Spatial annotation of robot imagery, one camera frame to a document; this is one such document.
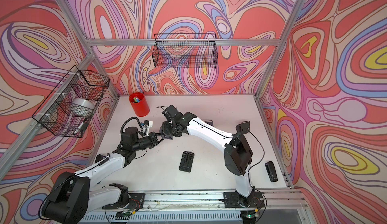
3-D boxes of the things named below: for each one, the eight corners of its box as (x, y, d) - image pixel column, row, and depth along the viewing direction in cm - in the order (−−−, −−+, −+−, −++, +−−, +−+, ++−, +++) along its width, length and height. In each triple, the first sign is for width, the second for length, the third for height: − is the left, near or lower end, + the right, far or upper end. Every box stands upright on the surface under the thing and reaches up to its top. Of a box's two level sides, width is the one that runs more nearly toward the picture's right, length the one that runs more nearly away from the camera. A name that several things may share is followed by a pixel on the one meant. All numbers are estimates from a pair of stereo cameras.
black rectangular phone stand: (178, 170, 85) (178, 168, 83) (183, 152, 92) (183, 150, 90) (190, 172, 84) (190, 171, 82) (194, 154, 91) (194, 152, 89)
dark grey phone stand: (237, 133, 100) (240, 126, 93) (236, 128, 103) (239, 120, 96) (247, 133, 100) (251, 126, 93) (246, 128, 103) (249, 120, 96)
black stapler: (270, 182, 81) (273, 180, 77) (264, 163, 87) (267, 161, 84) (276, 182, 81) (279, 180, 77) (269, 163, 87) (272, 161, 84)
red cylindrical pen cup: (132, 116, 109) (126, 104, 98) (136, 105, 116) (131, 92, 106) (147, 116, 109) (142, 104, 98) (150, 105, 116) (146, 92, 106)
